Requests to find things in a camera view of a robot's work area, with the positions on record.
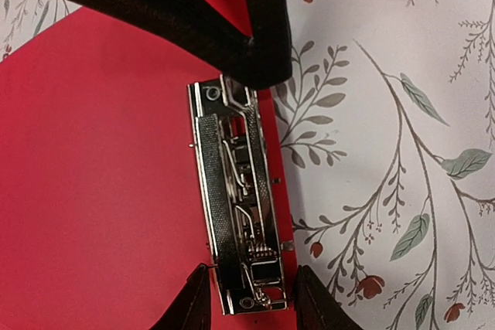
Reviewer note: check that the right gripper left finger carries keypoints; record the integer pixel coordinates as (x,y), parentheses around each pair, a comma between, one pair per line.
(191,308)

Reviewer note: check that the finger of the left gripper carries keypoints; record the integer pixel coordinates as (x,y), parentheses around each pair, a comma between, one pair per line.
(258,61)

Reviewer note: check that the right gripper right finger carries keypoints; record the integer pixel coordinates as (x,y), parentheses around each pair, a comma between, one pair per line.
(315,307)

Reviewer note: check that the red file folder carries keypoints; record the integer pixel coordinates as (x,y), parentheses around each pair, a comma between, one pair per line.
(101,214)

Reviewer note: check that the metal folder clip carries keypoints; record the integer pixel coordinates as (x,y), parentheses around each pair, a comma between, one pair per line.
(229,138)

